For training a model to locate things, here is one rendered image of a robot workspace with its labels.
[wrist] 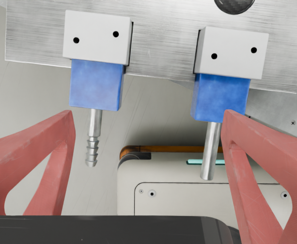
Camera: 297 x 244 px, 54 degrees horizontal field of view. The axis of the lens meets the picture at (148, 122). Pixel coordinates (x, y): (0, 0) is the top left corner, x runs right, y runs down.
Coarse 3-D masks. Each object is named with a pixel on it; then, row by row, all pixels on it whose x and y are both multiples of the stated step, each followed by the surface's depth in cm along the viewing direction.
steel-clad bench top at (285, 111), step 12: (0, 0) 30; (180, 84) 31; (192, 84) 31; (252, 96) 32; (264, 96) 32; (276, 96) 32; (288, 96) 32; (252, 108) 32; (264, 108) 32; (276, 108) 32; (288, 108) 32; (264, 120) 32; (276, 120) 32; (288, 120) 32; (288, 132) 32
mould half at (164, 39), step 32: (32, 0) 25; (64, 0) 25; (96, 0) 25; (128, 0) 25; (160, 0) 25; (192, 0) 25; (256, 0) 25; (288, 0) 25; (32, 32) 25; (160, 32) 25; (192, 32) 25; (288, 32) 25; (64, 64) 26; (160, 64) 26; (192, 64) 26; (288, 64) 26
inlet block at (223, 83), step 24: (216, 48) 23; (240, 48) 23; (264, 48) 23; (216, 72) 23; (240, 72) 23; (192, 96) 27; (216, 96) 25; (240, 96) 25; (216, 120) 25; (216, 144) 26
